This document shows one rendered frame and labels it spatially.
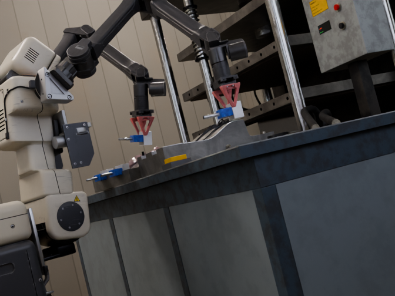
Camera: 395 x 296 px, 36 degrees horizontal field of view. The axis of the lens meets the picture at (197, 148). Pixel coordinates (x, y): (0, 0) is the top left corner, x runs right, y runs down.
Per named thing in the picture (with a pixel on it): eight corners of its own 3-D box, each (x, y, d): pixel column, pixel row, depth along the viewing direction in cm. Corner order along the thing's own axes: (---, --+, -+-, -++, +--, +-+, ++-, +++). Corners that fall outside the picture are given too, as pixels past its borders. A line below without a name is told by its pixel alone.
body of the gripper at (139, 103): (144, 115, 250) (143, 97, 250) (154, 114, 241) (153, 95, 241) (129, 116, 247) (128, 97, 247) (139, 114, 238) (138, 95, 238)
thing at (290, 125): (265, 155, 311) (257, 121, 312) (238, 162, 334) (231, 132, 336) (340, 137, 334) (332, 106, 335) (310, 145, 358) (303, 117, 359)
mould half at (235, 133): (167, 170, 226) (158, 135, 226) (141, 179, 248) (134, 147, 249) (277, 145, 249) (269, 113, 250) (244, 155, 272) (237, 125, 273)
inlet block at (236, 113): (208, 124, 197) (204, 108, 198) (203, 127, 202) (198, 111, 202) (244, 116, 202) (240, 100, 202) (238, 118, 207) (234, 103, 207)
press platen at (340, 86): (300, 98, 280) (297, 88, 281) (193, 141, 377) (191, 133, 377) (413, 77, 315) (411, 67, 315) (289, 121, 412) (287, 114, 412)
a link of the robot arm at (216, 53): (206, 50, 208) (206, 46, 202) (226, 45, 208) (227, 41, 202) (211, 70, 207) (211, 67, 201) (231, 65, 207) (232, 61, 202)
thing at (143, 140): (120, 145, 237) (120, 131, 237) (116, 146, 241) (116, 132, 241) (152, 144, 243) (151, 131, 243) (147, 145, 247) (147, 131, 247)
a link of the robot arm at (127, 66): (83, 47, 273) (77, 28, 265) (93, 41, 275) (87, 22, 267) (143, 93, 250) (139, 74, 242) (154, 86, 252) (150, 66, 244)
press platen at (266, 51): (286, 46, 282) (283, 36, 282) (183, 101, 379) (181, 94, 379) (400, 30, 317) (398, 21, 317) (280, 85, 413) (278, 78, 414)
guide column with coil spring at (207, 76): (243, 225, 336) (185, -2, 344) (238, 226, 341) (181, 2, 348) (251, 223, 338) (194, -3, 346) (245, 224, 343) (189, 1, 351)
